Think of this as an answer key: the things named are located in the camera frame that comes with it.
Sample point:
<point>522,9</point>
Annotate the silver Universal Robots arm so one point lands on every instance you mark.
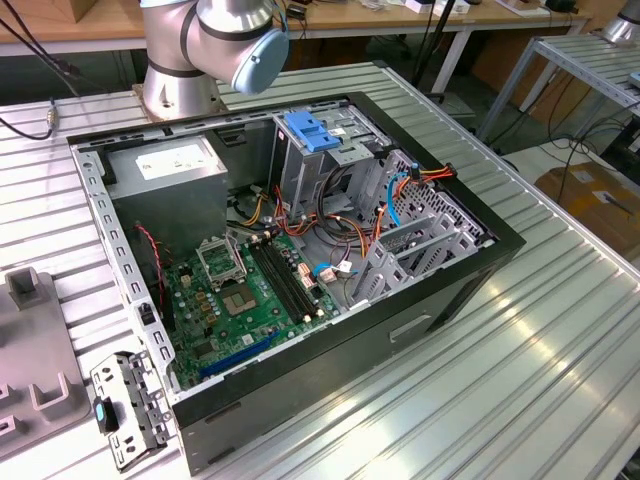
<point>170,40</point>

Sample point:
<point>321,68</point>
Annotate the silver metal disk bay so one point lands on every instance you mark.
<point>387,280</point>

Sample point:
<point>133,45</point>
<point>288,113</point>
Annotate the white motherboard connector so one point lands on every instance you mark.
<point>306,277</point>

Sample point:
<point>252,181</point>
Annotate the black RAM slot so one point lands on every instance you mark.
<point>278,281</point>
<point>294,276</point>

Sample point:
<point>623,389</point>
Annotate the silver optical drive cage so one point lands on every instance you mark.
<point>305,175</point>

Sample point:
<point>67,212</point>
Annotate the CPU socket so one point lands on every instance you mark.
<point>240,300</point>

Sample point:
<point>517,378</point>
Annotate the blue plastic drive latch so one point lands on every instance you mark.
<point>310,132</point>

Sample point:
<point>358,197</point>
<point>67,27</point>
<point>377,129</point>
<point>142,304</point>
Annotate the green motherboard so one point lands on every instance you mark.
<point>250,327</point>

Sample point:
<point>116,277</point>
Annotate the blue expansion slot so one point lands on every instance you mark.
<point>240,356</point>

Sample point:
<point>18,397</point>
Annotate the black open PC case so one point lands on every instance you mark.
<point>300,390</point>

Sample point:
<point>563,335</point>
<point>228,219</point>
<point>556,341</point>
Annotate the grey power supply unit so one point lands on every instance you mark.
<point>170,210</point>

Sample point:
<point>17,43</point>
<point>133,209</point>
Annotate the black case fan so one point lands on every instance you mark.
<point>152,280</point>

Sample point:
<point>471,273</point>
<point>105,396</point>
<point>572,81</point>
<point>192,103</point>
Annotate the black tripod stand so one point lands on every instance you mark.
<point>425,60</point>

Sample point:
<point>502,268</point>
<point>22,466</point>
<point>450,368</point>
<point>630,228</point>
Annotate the small white box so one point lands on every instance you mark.
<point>417,6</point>

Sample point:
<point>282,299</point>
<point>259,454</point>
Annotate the yellow cardboard box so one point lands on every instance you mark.
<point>575,205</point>

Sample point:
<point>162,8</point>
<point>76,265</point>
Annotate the grey parts rack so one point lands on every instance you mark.
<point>35,340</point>

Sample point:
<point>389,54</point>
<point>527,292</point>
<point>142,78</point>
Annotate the metal slat shelf table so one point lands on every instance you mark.
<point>585,62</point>

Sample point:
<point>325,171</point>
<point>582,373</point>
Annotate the small black device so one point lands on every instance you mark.
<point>560,5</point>

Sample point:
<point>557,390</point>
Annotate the black case rail latch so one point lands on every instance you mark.
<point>145,314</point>

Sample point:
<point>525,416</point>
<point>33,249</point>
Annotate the brown arm base plate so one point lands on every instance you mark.
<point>141,102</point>

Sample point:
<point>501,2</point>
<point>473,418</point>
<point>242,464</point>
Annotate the silver expansion bracket cover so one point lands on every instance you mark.
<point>150,405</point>

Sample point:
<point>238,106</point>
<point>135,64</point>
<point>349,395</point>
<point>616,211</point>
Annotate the blue black bracket latch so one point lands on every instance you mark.
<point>101,414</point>

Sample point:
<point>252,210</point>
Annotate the wooden desk white frame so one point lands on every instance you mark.
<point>75,30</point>

